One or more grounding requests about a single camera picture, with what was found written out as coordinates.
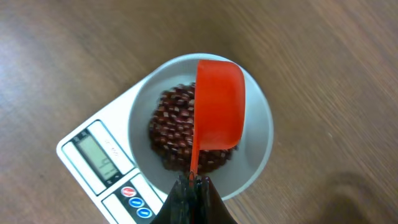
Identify orange plastic measuring scoop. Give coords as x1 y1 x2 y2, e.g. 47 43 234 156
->
190 60 246 187

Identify white round bowl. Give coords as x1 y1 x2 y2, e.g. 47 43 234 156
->
127 53 274 200

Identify red beans in bowl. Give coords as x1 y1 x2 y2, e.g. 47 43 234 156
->
148 82 239 175

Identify white digital kitchen scale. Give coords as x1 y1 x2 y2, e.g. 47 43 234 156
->
56 78 167 223

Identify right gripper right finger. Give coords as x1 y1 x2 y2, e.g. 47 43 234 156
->
195 176 237 224

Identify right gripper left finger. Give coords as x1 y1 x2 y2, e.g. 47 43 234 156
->
151 175 196 224

